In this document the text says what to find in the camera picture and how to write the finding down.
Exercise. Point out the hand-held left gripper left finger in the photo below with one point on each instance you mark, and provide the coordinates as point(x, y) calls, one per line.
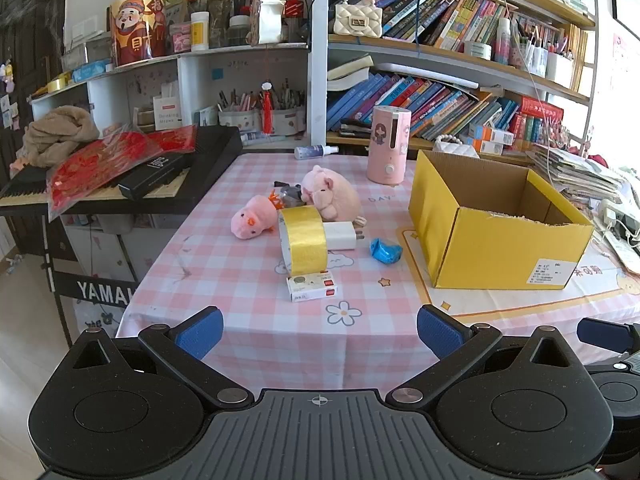
point(200, 332)

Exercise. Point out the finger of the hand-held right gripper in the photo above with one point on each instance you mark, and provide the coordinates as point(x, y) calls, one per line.
point(605, 335)

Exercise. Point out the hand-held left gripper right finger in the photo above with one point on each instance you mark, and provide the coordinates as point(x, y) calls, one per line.
point(440, 332)

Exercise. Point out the yellow cardboard box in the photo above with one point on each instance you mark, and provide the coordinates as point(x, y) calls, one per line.
point(500, 255)

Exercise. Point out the blue foil wrapper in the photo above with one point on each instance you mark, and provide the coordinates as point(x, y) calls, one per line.
point(385, 251)

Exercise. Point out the small white red-label box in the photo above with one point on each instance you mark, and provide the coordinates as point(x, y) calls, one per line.
point(310, 287)

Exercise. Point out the pink chick plush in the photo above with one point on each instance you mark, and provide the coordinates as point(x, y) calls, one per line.
point(252, 217)

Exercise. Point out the yellow tape roll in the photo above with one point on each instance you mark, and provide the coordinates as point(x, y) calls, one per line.
point(305, 245)

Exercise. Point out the white charger plug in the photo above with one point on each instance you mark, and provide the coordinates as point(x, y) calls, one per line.
point(340, 236)

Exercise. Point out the pink pig plush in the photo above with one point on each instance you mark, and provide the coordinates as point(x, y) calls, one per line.
point(335, 195)

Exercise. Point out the pink checked tablecloth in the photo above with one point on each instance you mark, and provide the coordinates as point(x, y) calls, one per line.
point(225, 270)

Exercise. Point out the orange bordered table mat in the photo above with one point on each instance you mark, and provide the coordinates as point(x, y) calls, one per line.
point(500, 300)

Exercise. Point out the white storage cabinet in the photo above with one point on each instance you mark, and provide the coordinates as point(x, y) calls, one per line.
point(150, 245)

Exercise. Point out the black keyboard stand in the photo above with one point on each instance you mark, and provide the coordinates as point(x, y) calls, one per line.
point(95, 290)

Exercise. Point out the white power strip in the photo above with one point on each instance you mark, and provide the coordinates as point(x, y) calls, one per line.
point(612, 212)

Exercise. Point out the black long case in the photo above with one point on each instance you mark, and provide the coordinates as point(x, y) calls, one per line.
point(150, 175)

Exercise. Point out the stack of magazines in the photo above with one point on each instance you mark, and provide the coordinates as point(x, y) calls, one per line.
point(575, 170)

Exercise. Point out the black keyboard case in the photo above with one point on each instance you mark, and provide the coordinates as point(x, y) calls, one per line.
point(210, 150)

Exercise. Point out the white quilted handbag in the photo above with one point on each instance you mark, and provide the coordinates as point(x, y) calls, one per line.
point(452, 147)

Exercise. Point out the orange white carton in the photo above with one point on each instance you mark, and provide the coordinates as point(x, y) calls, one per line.
point(492, 134)
point(487, 147)

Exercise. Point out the pink cartoon tin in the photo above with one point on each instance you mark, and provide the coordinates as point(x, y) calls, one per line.
point(387, 145)

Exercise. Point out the red patterned plastic bag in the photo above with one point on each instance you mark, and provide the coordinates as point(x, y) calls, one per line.
point(100, 160)

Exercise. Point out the small spray bottle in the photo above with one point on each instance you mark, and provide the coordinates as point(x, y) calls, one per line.
point(315, 151)

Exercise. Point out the white pen holder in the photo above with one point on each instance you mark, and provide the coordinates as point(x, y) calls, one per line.
point(290, 117)
point(239, 119)

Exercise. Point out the black flat case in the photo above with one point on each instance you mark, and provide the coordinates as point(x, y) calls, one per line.
point(356, 130)

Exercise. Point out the row of red books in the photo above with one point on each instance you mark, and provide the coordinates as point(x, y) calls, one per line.
point(537, 120)

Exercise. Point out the row of blue books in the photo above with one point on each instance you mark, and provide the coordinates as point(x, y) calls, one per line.
point(400, 100)

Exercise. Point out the red tassel ornament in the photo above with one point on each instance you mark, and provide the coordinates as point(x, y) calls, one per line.
point(268, 105)

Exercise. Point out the beige cloth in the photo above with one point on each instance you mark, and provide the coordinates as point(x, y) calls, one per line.
point(60, 132)

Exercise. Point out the white square pen cup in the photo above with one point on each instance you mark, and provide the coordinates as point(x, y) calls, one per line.
point(558, 70)

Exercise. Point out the white lying book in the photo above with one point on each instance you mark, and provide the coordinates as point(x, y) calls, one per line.
point(350, 72)

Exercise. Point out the blue packet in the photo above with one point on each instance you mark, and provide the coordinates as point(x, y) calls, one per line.
point(92, 71)

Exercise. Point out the white round tub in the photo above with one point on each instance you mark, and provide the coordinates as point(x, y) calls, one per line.
point(477, 50)

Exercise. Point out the yellow ribbon roll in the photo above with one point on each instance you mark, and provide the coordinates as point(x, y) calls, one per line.
point(52, 85)

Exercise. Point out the colourful tall bottle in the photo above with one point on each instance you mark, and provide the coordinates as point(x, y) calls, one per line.
point(503, 42)

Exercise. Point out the white bottle yellow label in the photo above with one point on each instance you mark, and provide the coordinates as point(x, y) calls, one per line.
point(200, 32)

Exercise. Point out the glass jar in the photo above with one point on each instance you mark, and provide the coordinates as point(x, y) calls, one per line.
point(239, 30)

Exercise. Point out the white wooden bookshelf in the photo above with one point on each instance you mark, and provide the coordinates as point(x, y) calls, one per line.
point(317, 50)

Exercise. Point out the row of colourful books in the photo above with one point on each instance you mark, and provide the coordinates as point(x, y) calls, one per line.
point(445, 15)

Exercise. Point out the white paper carton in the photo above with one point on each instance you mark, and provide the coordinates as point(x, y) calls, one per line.
point(267, 15)

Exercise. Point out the cream quilted handbag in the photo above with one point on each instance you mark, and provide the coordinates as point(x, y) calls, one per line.
point(357, 17)

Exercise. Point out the white wall switch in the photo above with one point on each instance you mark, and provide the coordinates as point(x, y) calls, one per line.
point(87, 27)

